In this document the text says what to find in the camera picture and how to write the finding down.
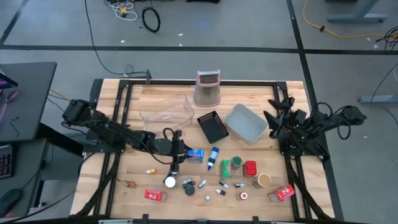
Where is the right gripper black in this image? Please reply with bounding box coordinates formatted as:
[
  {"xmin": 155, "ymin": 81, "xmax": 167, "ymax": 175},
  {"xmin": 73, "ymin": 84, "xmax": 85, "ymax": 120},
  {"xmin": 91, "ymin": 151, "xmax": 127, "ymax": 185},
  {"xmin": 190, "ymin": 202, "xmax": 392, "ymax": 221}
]
[{"xmin": 263, "ymin": 96, "xmax": 308, "ymax": 139}]

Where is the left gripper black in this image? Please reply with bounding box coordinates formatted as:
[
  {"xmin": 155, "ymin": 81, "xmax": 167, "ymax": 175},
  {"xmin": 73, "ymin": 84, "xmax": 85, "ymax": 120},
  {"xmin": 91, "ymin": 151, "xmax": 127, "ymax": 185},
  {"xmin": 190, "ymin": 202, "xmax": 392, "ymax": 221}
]
[{"xmin": 167, "ymin": 129, "xmax": 193, "ymax": 163}]

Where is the small blue cereal box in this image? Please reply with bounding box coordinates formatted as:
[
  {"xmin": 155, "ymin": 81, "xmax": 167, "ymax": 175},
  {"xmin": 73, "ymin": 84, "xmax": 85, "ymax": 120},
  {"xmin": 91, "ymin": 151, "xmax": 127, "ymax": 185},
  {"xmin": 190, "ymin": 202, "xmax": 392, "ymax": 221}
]
[{"xmin": 185, "ymin": 149, "xmax": 205, "ymax": 164}]

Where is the blue white squeeze bottle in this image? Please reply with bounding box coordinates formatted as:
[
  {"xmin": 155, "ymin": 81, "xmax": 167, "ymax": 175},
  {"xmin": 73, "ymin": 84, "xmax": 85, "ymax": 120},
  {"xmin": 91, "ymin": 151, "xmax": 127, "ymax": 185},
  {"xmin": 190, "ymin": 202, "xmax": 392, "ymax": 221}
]
[{"xmin": 207, "ymin": 146, "xmax": 220, "ymax": 172}]

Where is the white round cap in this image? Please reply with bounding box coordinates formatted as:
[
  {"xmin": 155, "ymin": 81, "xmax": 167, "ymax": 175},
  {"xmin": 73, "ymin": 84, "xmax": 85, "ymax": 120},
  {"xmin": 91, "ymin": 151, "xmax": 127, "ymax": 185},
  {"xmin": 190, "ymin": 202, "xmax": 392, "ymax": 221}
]
[{"xmin": 163, "ymin": 175, "xmax": 177, "ymax": 189}]

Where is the small green cereal box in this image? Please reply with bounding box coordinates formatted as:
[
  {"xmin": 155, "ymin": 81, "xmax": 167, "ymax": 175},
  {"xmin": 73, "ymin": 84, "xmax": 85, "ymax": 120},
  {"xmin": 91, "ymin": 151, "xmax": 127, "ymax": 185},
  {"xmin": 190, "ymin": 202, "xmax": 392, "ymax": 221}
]
[{"xmin": 220, "ymin": 159, "xmax": 233, "ymax": 179}]

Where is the green lid oregano jar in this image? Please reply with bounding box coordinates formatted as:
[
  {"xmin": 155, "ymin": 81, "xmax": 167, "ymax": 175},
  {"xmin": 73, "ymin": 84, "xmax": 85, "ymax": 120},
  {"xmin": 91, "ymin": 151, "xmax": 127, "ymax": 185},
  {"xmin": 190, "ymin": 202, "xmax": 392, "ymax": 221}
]
[{"xmin": 230, "ymin": 156, "xmax": 243, "ymax": 170}]

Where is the small red cereal box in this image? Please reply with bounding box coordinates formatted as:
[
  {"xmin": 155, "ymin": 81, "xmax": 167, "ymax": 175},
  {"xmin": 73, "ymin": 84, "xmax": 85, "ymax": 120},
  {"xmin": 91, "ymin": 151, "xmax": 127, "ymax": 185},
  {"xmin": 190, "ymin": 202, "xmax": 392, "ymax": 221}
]
[{"xmin": 144, "ymin": 188, "xmax": 168, "ymax": 203}]

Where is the red smoked paprika tin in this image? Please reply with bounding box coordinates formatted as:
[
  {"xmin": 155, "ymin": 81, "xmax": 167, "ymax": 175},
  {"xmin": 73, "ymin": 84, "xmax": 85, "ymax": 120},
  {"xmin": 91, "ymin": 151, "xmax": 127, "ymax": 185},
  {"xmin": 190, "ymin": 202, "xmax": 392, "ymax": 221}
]
[{"xmin": 242, "ymin": 160, "xmax": 258, "ymax": 178}]

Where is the tan lid jar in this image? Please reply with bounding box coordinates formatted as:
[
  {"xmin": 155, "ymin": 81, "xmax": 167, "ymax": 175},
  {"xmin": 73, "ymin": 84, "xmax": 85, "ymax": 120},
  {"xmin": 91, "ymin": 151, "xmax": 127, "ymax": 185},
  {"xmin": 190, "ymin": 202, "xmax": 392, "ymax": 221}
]
[{"xmin": 252, "ymin": 173, "xmax": 272, "ymax": 189}]

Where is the small red snack box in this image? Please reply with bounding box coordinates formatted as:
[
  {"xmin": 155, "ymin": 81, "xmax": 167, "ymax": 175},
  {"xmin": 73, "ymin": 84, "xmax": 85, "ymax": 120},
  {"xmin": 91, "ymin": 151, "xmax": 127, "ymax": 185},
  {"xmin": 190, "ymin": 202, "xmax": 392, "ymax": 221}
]
[{"xmin": 267, "ymin": 184, "xmax": 296, "ymax": 203}]

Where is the grey plastic bin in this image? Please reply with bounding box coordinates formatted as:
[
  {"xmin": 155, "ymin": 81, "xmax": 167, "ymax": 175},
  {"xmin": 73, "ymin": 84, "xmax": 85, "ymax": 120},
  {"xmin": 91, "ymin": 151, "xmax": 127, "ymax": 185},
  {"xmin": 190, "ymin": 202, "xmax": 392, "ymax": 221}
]
[{"xmin": 224, "ymin": 103, "xmax": 269, "ymax": 145}]

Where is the black mesh basket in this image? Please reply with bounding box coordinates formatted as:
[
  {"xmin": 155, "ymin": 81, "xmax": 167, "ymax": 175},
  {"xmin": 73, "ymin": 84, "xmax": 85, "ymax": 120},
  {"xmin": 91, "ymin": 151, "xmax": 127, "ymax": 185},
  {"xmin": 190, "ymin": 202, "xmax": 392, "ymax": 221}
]
[{"xmin": 197, "ymin": 110, "xmax": 230, "ymax": 145}]

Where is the clear plastic bin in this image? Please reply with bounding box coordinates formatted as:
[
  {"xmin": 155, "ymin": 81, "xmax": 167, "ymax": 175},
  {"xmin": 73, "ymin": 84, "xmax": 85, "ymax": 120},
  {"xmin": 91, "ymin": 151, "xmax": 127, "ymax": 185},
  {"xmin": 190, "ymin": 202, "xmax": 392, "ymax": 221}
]
[{"xmin": 139, "ymin": 94, "xmax": 195, "ymax": 131}]

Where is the pink metal box grater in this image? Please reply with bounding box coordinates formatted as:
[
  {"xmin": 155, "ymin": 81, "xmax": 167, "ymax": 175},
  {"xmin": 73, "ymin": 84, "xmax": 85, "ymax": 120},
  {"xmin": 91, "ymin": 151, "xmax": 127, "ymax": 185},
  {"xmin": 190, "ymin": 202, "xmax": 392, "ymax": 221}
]
[{"xmin": 193, "ymin": 68, "xmax": 221, "ymax": 108}]

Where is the small orange brown tool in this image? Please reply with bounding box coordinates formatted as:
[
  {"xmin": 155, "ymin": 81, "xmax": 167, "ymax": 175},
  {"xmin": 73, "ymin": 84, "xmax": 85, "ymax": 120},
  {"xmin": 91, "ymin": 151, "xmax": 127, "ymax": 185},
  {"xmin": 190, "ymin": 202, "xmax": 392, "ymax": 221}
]
[{"xmin": 116, "ymin": 179, "xmax": 137, "ymax": 189}]

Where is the grey desk leg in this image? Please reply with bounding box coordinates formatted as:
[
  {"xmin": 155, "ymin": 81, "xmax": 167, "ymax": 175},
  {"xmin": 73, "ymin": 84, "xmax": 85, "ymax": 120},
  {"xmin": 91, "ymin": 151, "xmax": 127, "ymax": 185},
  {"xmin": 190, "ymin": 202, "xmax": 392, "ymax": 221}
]
[
  {"xmin": 357, "ymin": 95, "xmax": 398, "ymax": 105},
  {"xmin": 325, "ymin": 0, "xmax": 389, "ymax": 23}
]

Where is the black desk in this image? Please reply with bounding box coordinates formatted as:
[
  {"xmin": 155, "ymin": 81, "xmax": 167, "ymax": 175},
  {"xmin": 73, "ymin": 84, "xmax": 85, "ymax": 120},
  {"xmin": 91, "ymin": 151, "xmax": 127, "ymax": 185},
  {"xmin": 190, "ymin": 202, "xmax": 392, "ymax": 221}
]
[{"xmin": 0, "ymin": 61, "xmax": 58, "ymax": 143}]

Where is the black keyboard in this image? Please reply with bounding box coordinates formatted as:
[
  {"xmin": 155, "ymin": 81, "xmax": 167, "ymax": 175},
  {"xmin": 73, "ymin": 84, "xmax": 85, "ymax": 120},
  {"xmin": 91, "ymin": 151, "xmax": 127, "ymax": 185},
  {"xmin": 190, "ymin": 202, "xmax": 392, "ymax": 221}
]
[{"xmin": 0, "ymin": 143, "xmax": 15, "ymax": 180}]

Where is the black computer mouse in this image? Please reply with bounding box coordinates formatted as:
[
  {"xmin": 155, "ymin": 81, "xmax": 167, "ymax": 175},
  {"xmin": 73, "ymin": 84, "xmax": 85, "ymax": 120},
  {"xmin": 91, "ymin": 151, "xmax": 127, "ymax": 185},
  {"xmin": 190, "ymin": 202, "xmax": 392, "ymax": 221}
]
[{"xmin": 0, "ymin": 188, "xmax": 22, "ymax": 218}]

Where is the laptop screen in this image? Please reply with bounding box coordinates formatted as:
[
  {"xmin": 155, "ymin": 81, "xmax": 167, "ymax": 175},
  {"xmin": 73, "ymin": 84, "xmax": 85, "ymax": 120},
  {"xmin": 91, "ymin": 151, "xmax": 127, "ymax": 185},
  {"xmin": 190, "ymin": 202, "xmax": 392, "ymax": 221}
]
[{"xmin": 0, "ymin": 67, "xmax": 19, "ymax": 90}]

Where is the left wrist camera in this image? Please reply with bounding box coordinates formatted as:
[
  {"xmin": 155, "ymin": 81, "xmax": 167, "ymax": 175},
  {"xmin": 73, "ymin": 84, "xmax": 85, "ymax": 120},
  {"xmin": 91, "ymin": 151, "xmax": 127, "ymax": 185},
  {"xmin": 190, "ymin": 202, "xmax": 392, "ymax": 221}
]
[{"xmin": 170, "ymin": 155, "xmax": 182, "ymax": 177}]

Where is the black aluminium rig frame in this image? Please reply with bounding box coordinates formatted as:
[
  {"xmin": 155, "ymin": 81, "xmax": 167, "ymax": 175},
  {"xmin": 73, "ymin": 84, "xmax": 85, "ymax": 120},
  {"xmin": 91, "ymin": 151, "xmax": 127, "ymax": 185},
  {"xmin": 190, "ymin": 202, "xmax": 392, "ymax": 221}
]
[{"xmin": 70, "ymin": 77, "xmax": 345, "ymax": 224}]

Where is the yellow floor cable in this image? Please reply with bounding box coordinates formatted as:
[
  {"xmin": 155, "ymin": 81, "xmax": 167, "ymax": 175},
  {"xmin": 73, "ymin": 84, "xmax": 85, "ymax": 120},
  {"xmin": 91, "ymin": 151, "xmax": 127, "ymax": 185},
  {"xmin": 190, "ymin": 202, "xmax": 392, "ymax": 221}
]
[{"xmin": 303, "ymin": 0, "xmax": 398, "ymax": 40}]

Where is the thin black cable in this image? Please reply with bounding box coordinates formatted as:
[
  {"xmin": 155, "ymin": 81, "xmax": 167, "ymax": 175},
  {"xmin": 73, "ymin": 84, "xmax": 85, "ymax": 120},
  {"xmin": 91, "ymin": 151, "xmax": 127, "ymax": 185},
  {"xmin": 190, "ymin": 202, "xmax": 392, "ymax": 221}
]
[{"xmin": 369, "ymin": 63, "xmax": 398, "ymax": 118}]

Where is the black cable coil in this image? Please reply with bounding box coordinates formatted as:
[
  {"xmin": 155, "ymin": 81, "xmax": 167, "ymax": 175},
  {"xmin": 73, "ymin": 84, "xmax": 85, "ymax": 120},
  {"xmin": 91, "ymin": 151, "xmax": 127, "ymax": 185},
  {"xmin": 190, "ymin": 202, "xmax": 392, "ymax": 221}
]
[{"xmin": 141, "ymin": 6, "xmax": 162, "ymax": 34}]

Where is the black cable bundle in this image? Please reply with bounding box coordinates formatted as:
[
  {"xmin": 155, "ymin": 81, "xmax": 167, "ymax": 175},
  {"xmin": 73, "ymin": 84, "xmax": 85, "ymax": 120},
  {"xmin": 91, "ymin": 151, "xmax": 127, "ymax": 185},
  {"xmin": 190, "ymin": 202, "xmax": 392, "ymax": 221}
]
[{"xmin": 375, "ymin": 25, "xmax": 398, "ymax": 52}]

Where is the long black floor cable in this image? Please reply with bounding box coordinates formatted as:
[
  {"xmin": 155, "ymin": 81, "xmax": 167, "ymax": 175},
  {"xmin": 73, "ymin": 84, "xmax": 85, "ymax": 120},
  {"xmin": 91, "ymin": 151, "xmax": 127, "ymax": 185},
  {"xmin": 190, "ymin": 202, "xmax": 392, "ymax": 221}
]
[{"xmin": 83, "ymin": 0, "xmax": 150, "ymax": 78}]

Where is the white cable bundle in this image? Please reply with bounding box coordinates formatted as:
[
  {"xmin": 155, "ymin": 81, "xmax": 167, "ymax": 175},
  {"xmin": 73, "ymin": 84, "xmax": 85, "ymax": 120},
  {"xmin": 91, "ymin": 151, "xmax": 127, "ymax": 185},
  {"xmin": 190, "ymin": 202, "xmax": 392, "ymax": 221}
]
[{"xmin": 104, "ymin": 0, "xmax": 138, "ymax": 22}]

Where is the purple strap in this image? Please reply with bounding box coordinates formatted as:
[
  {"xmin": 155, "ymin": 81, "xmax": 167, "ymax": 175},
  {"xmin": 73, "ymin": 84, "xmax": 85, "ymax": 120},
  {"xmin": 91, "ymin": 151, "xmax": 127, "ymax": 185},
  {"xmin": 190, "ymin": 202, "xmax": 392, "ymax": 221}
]
[{"xmin": 0, "ymin": 89, "xmax": 19, "ymax": 125}]

